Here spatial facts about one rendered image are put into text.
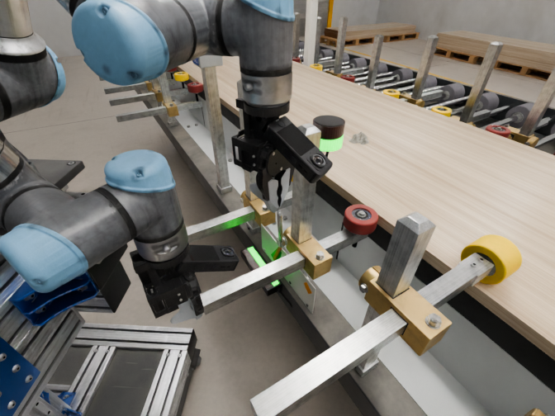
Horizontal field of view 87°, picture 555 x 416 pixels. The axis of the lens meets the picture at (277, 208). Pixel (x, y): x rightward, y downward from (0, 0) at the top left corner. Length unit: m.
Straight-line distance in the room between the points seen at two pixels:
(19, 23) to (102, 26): 0.39
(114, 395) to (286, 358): 0.68
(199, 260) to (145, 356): 0.89
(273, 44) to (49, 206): 0.32
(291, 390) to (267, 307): 1.21
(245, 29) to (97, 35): 0.17
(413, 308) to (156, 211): 0.39
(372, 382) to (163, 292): 0.46
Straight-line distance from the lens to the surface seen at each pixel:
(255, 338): 1.54
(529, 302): 0.71
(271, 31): 0.42
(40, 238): 0.37
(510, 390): 0.81
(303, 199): 0.61
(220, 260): 0.52
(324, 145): 0.57
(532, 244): 0.85
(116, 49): 0.34
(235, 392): 1.45
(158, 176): 0.39
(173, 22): 0.39
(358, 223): 0.71
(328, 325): 0.77
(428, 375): 0.87
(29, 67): 0.73
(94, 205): 0.39
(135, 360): 1.37
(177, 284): 0.52
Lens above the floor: 1.36
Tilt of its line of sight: 38 degrees down
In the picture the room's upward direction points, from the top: straight up
